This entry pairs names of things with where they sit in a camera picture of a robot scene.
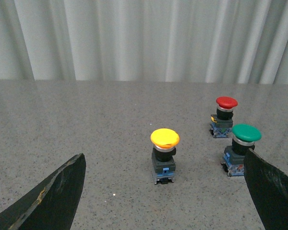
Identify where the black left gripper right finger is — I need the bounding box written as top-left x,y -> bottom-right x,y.
244,149 -> 288,230

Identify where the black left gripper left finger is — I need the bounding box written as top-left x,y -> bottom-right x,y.
0,153 -> 86,230

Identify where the yellow mushroom push button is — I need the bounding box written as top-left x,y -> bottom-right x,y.
150,128 -> 180,185

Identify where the green mushroom push button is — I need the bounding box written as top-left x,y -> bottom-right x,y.
222,124 -> 262,177

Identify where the red mushroom push button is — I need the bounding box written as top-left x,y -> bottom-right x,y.
210,96 -> 238,138

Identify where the white pleated curtain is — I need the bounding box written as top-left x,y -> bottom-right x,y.
0,0 -> 288,84

